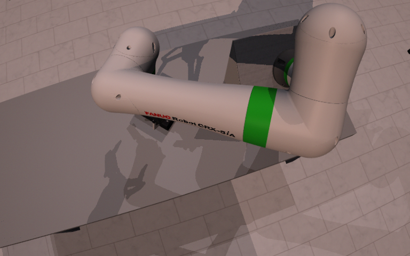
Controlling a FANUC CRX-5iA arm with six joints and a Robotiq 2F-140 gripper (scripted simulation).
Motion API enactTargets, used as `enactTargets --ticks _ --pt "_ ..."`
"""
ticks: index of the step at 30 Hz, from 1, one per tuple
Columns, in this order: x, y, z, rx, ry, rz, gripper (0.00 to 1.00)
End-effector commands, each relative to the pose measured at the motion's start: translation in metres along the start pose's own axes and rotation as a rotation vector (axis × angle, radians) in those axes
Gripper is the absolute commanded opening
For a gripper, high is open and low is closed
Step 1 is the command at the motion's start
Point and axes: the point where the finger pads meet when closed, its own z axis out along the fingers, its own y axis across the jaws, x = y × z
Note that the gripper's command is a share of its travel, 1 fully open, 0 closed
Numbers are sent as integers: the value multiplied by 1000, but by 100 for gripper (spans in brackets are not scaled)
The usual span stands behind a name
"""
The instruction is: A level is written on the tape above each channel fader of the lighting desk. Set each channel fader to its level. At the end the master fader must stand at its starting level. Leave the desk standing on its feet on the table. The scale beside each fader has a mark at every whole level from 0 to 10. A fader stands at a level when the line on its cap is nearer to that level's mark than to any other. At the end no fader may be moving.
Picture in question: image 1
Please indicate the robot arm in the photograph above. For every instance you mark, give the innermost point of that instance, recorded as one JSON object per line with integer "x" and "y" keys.
{"x": 306, "y": 120}

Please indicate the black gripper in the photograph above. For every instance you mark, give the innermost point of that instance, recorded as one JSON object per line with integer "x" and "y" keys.
{"x": 157, "y": 121}

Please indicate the black lighting desk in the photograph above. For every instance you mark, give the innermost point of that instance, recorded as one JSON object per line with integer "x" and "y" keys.
{"x": 166, "y": 124}

